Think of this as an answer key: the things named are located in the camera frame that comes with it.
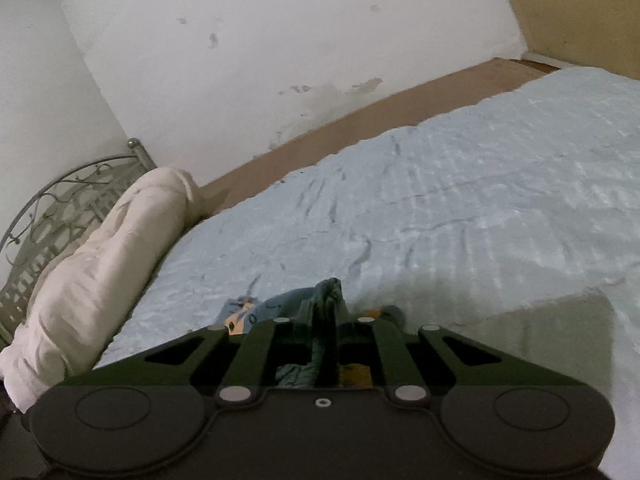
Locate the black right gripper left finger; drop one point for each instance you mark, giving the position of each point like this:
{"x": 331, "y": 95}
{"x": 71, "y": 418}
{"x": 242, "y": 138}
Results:
{"x": 212, "y": 359}

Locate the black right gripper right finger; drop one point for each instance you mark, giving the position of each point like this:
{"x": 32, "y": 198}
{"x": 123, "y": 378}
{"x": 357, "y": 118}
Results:
{"x": 368, "y": 354}

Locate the blue pants with orange trucks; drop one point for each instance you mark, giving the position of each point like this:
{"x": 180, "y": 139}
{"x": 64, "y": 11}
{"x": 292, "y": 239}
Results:
{"x": 317, "y": 310}

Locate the light blue quilted mattress pad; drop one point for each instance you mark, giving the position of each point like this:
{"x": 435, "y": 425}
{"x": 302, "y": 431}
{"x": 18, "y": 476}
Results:
{"x": 514, "y": 222}

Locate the cream rolled comforter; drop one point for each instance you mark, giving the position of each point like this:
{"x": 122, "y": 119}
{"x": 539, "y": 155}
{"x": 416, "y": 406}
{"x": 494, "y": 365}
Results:
{"x": 82, "y": 301}

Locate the grey metal scrollwork headboard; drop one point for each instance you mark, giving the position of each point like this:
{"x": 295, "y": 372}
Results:
{"x": 57, "y": 215}

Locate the brown wooden bed platform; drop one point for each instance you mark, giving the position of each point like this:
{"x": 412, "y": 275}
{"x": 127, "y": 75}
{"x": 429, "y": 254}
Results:
{"x": 407, "y": 108}

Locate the plywood wardrobe panel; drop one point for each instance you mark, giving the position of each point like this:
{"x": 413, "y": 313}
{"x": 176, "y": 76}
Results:
{"x": 601, "y": 33}

